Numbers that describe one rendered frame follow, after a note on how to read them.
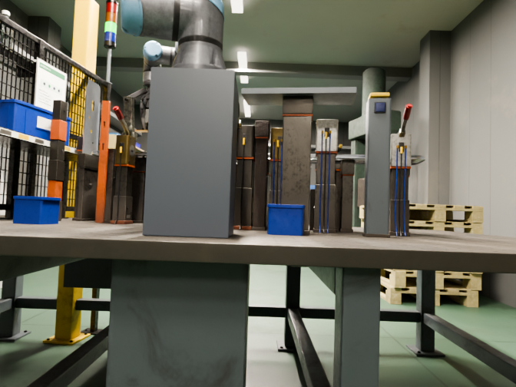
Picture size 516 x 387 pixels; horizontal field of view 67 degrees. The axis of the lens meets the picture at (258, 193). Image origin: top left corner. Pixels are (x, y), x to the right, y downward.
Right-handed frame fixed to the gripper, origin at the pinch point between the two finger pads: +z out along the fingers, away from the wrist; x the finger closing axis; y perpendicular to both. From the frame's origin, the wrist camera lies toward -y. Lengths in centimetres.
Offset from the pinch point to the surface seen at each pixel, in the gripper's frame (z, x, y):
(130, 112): -2.5, -16.5, 0.9
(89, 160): 15.0, -1.1, -24.9
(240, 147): 13, -25, 48
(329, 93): -2, -41, 79
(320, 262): 46, -86, 77
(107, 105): -5.5, -16.1, -9.4
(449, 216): 32, 260, 215
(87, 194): 30.5, -0.7, -25.4
